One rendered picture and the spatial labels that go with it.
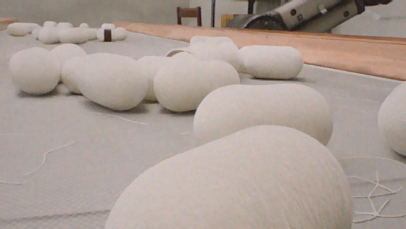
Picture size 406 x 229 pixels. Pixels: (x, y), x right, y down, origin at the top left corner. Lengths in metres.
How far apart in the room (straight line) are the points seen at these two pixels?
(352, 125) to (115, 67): 0.09
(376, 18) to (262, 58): 2.68
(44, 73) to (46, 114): 0.03
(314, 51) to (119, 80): 0.26
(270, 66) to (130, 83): 0.13
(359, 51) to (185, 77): 0.22
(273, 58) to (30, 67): 0.14
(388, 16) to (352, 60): 2.53
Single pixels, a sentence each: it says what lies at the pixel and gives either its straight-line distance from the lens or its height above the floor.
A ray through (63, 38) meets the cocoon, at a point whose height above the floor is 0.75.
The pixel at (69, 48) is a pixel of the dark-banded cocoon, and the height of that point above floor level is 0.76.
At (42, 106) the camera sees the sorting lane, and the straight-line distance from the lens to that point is 0.18.
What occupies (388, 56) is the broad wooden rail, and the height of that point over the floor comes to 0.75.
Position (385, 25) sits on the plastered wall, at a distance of 2.88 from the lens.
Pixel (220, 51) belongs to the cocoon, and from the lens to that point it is 0.24.
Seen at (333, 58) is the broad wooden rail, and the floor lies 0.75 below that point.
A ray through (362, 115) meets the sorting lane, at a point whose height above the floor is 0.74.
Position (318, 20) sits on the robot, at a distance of 0.98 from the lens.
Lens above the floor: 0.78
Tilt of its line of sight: 13 degrees down
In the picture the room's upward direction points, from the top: 2 degrees clockwise
